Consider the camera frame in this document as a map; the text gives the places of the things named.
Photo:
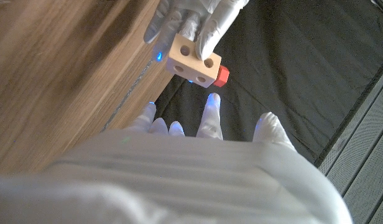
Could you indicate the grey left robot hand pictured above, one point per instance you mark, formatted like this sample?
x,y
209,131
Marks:
x,y
204,21

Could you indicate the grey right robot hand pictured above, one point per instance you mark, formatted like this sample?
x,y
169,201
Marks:
x,y
185,180

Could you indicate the wooden block with holes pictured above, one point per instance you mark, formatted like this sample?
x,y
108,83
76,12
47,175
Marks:
x,y
193,62

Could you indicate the red-headed wooden screw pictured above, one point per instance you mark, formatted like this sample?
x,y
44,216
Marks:
x,y
222,76

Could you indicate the black backdrop curtain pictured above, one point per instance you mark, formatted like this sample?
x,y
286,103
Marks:
x,y
288,68

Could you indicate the grey tape outline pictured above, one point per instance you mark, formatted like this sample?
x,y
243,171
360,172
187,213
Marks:
x,y
129,90

